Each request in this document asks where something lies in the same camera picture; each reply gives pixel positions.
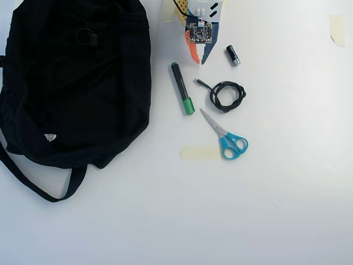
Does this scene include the black marker with green cap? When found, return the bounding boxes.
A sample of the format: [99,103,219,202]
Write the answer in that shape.
[170,62,196,115]

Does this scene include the black braided USB cable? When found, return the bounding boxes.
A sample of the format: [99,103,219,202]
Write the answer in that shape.
[194,78,247,114]

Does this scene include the blue-handled scissors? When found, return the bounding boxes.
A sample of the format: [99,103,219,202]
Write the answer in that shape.
[199,108,249,161]

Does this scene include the small black battery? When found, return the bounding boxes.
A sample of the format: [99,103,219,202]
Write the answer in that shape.
[226,45,242,67]

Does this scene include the bare camera circuit board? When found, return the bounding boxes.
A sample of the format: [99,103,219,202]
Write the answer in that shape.
[184,21,215,45]

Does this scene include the thin black camera cable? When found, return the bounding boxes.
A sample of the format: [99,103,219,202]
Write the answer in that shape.
[173,0,201,20]

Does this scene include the blue-grey gripper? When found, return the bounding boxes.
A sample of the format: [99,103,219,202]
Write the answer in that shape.
[185,22,221,66]

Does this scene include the black fabric bag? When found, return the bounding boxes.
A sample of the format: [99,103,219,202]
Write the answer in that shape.
[0,0,152,204]

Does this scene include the torn beige masking tape piece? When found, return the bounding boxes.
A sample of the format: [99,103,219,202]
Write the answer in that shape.
[329,14,346,48]

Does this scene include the long beige masking tape strip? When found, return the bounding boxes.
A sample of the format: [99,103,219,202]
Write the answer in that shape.
[180,146,223,161]

